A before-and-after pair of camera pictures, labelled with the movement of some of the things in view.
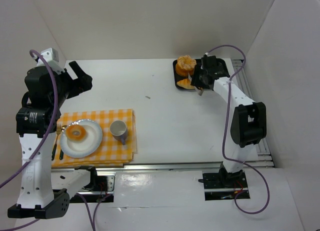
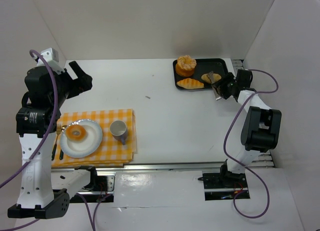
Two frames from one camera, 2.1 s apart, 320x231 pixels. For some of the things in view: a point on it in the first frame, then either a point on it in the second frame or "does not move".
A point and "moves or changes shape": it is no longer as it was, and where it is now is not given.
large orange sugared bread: [185, 65] does not move
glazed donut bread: [72, 138] does not move
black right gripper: [200, 79] -> [222, 87]
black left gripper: [75, 83] does not move
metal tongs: [199, 90] moves or changes shape
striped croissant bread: [186, 84] does not move
